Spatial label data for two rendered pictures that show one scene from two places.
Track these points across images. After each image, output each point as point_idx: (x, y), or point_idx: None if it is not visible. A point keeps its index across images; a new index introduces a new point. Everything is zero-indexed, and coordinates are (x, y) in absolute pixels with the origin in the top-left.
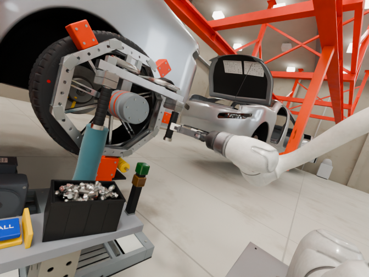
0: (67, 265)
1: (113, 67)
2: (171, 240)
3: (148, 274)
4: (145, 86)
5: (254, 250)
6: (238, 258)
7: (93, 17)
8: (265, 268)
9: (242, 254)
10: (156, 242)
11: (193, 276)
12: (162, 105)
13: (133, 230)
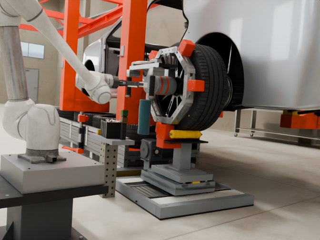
0: (103, 151)
1: (132, 66)
2: (190, 233)
3: (141, 217)
4: (141, 68)
5: (93, 163)
6: (88, 157)
7: (215, 35)
8: (75, 160)
9: (91, 159)
10: (182, 225)
11: (139, 235)
12: (185, 75)
13: (109, 141)
